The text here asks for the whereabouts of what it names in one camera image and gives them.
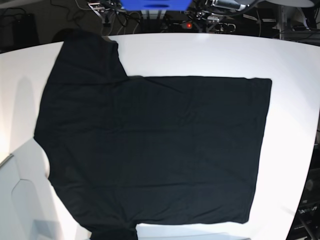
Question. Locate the black T-shirt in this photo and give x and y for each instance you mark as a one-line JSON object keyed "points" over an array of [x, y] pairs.
{"points": [[126, 150]]}

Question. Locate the black power strip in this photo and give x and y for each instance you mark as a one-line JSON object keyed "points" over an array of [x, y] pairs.
{"points": [[193, 27]]}

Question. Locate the blue box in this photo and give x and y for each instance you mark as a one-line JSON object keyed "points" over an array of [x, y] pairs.
{"points": [[168, 5]]}

